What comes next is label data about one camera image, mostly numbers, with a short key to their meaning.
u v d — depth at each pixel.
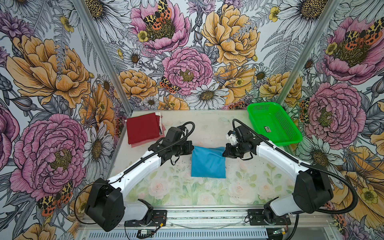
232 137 0.81
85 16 0.74
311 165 0.46
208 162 0.84
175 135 0.62
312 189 0.42
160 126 1.08
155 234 0.70
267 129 1.11
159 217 0.74
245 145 0.63
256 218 0.73
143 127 1.10
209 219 0.76
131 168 0.48
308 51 0.87
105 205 0.40
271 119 1.18
